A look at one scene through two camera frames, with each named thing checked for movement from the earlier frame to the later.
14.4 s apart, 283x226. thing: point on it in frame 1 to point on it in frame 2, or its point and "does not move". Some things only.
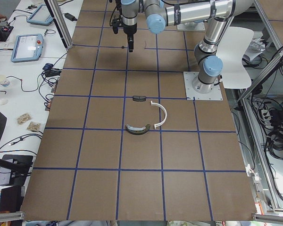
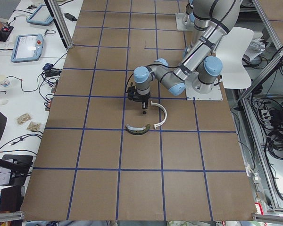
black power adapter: (70, 17) does not move
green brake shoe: (137, 131) does not move
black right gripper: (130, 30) to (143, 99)
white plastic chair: (231, 52) does not move
